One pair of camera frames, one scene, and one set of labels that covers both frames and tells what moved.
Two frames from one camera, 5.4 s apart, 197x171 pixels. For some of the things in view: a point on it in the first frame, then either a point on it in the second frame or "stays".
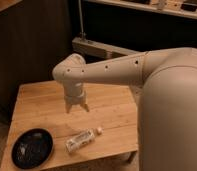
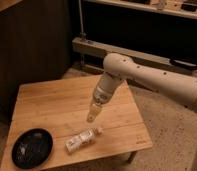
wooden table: (42, 105) stays
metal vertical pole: (82, 33) stays
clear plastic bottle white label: (82, 139) stays
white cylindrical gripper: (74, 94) → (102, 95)
